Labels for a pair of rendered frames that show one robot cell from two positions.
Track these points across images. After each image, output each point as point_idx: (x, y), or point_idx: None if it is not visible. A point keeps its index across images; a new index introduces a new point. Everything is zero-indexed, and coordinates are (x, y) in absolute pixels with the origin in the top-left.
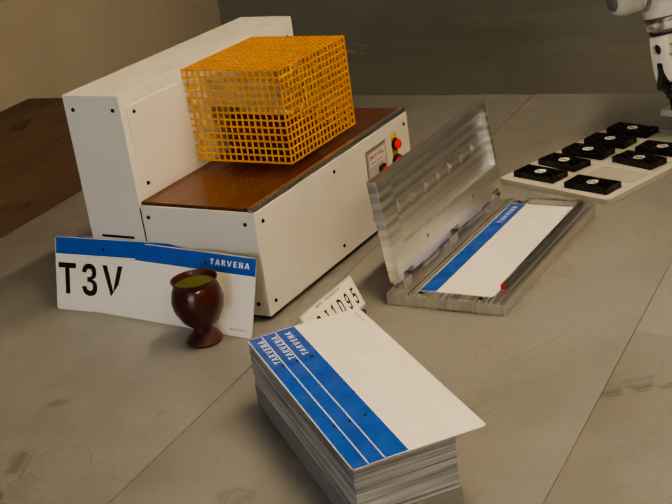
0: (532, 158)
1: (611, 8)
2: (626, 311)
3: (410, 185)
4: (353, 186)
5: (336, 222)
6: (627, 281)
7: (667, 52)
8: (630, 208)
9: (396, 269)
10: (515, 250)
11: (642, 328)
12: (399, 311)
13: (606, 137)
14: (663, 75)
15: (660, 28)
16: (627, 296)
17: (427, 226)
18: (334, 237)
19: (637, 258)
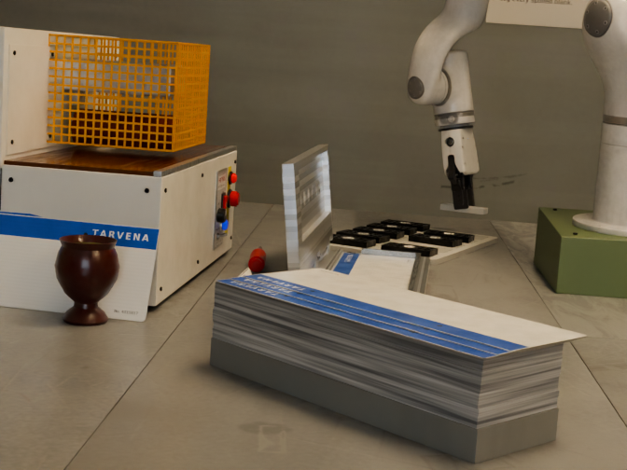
0: None
1: (415, 95)
2: (540, 323)
3: (299, 189)
4: (208, 201)
5: (197, 232)
6: (515, 306)
7: (460, 145)
8: (458, 268)
9: (299, 266)
10: (387, 277)
11: None
12: None
13: (388, 226)
14: (453, 166)
15: (454, 122)
16: (528, 314)
17: (310, 238)
18: (194, 247)
19: (506, 295)
